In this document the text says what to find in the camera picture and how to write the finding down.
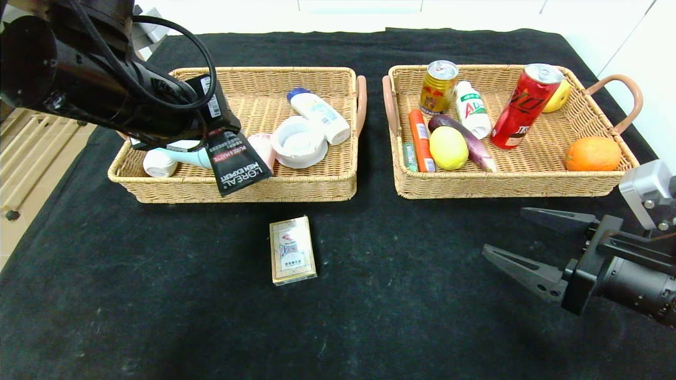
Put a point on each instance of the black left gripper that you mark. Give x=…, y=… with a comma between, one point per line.
x=212, y=103

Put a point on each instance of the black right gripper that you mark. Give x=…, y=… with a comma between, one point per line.
x=583, y=264

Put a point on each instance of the light blue plastic mug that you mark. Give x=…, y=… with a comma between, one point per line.
x=193, y=157

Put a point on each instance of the black face wash tube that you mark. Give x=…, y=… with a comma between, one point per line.
x=237, y=163

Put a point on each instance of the red drink can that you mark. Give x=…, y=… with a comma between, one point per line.
x=520, y=116

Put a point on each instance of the yellow lemon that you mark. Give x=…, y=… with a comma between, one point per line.
x=449, y=149

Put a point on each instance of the cream white soap box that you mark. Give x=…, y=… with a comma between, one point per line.
x=293, y=250

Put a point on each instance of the orange sausage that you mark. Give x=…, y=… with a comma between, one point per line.
x=420, y=134

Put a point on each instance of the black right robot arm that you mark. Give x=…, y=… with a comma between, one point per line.
x=639, y=285

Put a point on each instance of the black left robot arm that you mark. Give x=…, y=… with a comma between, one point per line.
x=79, y=79

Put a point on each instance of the wicker basket with food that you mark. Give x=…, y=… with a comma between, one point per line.
x=544, y=153

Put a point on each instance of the wicker basket with toiletries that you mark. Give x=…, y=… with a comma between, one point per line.
x=296, y=182

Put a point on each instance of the small pink bottle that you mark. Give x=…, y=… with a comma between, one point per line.
x=264, y=145

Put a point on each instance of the white bottle black cap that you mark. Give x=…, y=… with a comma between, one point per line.
x=158, y=163

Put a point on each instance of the white round container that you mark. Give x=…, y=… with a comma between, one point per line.
x=298, y=142

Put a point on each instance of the orange fruit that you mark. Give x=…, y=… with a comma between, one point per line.
x=591, y=153

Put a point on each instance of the white bottle blue cap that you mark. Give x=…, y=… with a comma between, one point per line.
x=319, y=112

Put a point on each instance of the purple vegetable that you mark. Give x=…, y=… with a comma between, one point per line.
x=475, y=145

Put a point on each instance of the yellow pear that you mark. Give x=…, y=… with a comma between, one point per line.
x=560, y=97

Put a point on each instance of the white bottle green label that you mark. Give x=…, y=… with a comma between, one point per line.
x=471, y=112

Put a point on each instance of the green gum pack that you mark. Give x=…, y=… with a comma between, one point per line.
x=410, y=157

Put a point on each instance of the gold drink can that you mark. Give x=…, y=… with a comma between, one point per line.
x=437, y=94

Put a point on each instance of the cream wooden rolling rack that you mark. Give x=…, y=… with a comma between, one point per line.
x=26, y=153

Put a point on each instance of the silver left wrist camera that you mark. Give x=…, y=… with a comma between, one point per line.
x=148, y=29

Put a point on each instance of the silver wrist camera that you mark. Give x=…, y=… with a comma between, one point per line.
x=148, y=29
x=647, y=190

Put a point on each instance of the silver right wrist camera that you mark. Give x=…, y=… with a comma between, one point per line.
x=647, y=190

